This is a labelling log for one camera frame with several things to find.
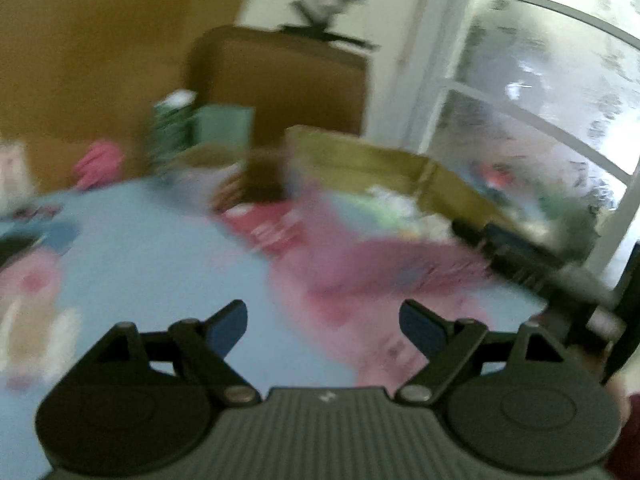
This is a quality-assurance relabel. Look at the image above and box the bag of cotton swabs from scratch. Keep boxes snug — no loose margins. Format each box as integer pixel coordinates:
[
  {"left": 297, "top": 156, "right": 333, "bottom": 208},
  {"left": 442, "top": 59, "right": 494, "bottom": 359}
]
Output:
[{"left": 0, "top": 300, "right": 83, "bottom": 392}]

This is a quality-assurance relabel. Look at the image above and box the green drink carton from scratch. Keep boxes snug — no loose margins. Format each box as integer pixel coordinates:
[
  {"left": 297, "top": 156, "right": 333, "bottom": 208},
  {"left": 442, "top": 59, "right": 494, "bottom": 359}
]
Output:
[{"left": 149, "top": 89, "right": 197, "bottom": 177}]

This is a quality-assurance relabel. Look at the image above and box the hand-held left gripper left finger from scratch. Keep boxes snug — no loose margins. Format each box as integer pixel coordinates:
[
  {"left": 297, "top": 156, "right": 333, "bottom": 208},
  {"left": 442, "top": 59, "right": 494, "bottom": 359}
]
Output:
[{"left": 87, "top": 300, "right": 261, "bottom": 406}]

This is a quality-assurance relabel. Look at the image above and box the pink cardboard box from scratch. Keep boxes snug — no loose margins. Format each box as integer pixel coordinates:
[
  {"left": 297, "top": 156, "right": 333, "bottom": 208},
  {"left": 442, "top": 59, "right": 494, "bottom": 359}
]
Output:
[{"left": 215, "top": 125, "right": 601, "bottom": 322}]

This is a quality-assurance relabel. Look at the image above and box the white window frame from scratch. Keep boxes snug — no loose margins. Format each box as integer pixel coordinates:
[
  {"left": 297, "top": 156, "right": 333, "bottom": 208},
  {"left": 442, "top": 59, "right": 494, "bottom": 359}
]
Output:
[{"left": 395, "top": 0, "right": 640, "bottom": 281}]

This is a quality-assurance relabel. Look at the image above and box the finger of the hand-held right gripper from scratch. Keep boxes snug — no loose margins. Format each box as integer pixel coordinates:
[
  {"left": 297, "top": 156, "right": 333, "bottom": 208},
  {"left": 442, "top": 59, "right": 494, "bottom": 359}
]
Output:
[
  {"left": 451, "top": 217, "right": 532, "bottom": 257},
  {"left": 487, "top": 247, "right": 557, "bottom": 294}
]

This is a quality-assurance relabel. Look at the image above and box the brown chair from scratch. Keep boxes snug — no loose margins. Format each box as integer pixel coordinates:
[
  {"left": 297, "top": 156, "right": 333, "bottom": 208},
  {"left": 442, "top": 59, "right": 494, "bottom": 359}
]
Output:
[{"left": 186, "top": 25, "right": 372, "bottom": 173}]

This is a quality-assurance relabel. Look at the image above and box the pink fluffy scrunchie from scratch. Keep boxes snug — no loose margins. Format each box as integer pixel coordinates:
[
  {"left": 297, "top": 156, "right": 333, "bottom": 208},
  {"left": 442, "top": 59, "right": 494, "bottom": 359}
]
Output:
[{"left": 74, "top": 140, "right": 125, "bottom": 190}]

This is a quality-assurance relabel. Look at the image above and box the pale green card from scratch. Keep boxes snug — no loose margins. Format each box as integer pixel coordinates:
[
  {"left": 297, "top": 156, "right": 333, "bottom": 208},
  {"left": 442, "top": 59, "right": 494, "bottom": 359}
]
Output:
[{"left": 192, "top": 104, "right": 254, "bottom": 150}]

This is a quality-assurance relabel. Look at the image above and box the blue pig printed tablecloth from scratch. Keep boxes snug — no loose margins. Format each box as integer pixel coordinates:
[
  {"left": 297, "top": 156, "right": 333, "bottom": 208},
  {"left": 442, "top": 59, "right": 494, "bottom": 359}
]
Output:
[{"left": 0, "top": 180, "right": 551, "bottom": 480}]

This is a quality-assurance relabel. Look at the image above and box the wooden board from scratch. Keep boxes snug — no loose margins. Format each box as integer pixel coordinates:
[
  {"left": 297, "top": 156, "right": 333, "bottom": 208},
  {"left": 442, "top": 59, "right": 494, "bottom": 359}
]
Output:
[{"left": 0, "top": 0, "right": 262, "bottom": 193}]

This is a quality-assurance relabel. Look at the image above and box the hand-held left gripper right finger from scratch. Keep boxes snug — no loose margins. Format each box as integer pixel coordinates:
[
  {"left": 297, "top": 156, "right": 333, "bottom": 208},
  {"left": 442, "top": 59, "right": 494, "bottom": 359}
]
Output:
[{"left": 395, "top": 300, "right": 571, "bottom": 406}]

